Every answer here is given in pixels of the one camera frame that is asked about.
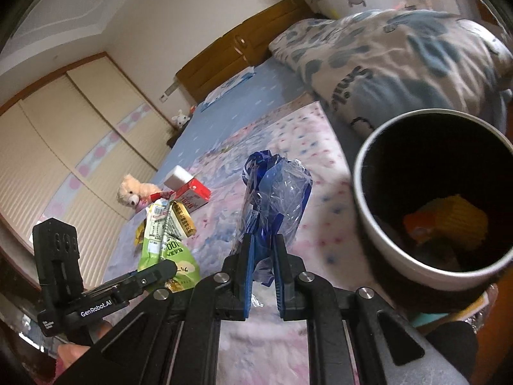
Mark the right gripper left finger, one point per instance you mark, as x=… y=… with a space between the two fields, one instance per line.
x=171 y=338

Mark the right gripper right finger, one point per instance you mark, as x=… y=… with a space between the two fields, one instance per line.
x=354 y=337

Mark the green drink pouch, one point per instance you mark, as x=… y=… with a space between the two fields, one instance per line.
x=171 y=249

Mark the yellow snack wrapper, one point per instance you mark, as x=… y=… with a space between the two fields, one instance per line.
x=163 y=218

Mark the blue plastic wrapper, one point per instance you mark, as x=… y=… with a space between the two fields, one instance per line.
x=277 y=192

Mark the left hand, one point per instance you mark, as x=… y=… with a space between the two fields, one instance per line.
x=69 y=353

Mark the floral pink blue blanket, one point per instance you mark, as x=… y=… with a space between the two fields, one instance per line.
x=321 y=230

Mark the beige teddy bear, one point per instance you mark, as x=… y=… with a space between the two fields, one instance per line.
x=134 y=194

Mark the red white carton box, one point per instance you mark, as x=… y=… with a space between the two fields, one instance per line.
x=192 y=195

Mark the cream sliding wardrobe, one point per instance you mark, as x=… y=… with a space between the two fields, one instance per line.
x=65 y=148

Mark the white foam block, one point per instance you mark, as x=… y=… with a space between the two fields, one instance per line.
x=177 y=177

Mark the dark wooden nightstand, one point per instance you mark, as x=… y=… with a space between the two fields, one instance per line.
x=173 y=139

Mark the white bunny toy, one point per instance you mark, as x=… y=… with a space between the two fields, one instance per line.
x=179 y=120

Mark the blue white pillow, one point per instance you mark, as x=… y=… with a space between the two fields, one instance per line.
x=227 y=86

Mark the blue bed sheet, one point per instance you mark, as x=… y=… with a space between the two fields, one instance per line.
x=272 y=86

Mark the blue patterned folded quilt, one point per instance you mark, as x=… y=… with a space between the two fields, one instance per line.
x=375 y=65

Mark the wooden headboard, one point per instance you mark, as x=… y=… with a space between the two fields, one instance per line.
x=245 y=45

